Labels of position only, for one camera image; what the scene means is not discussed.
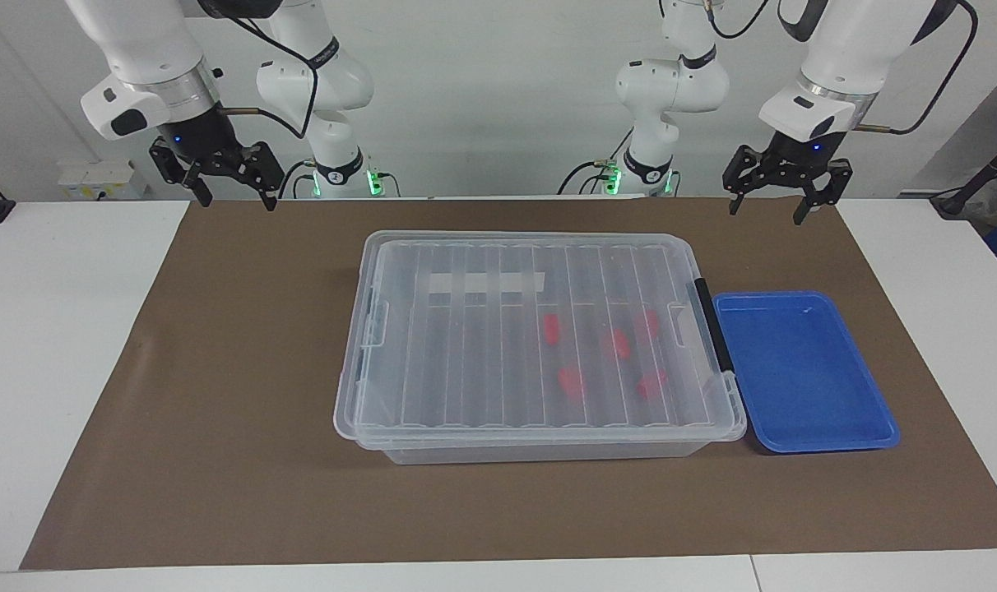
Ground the clear ribbed plastic lid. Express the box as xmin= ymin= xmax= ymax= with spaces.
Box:
xmin=332 ymin=230 xmax=748 ymax=450

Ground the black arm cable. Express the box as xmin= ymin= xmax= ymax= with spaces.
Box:
xmin=198 ymin=0 xmax=322 ymax=139
xmin=859 ymin=0 xmax=980 ymax=136

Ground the clear plastic storage box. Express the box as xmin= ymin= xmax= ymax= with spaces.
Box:
xmin=338 ymin=233 xmax=746 ymax=466

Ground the black stand leg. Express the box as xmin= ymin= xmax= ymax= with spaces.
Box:
xmin=930 ymin=132 xmax=997 ymax=219

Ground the brown table mat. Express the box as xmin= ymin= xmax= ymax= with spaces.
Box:
xmin=20 ymin=197 xmax=997 ymax=571

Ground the blue plastic tray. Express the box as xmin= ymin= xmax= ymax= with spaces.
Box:
xmin=711 ymin=289 xmax=902 ymax=455

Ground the black box latch handle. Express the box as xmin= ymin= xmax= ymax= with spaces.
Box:
xmin=693 ymin=278 xmax=736 ymax=377

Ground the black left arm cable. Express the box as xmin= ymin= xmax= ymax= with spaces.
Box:
xmin=859 ymin=0 xmax=980 ymax=136

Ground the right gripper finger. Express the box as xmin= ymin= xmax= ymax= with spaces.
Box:
xmin=150 ymin=137 xmax=214 ymax=209
xmin=243 ymin=141 xmax=286 ymax=213

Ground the black base cable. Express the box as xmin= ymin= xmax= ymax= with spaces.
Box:
xmin=278 ymin=159 xmax=315 ymax=200
xmin=557 ymin=127 xmax=633 ymax=197

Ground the white power strip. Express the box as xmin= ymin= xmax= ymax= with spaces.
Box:
xmin=58 ymin=160 xmax=150 ymax=201

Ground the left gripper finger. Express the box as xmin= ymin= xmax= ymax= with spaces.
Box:
xmin=792 ymin=160 xmax=854 ymax=227
xmin=721 ymin=146 xmax=763 ymax=217

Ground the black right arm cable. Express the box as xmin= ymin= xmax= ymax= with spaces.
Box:
xmin=198 ymin=0 xmax=322 ymax=139

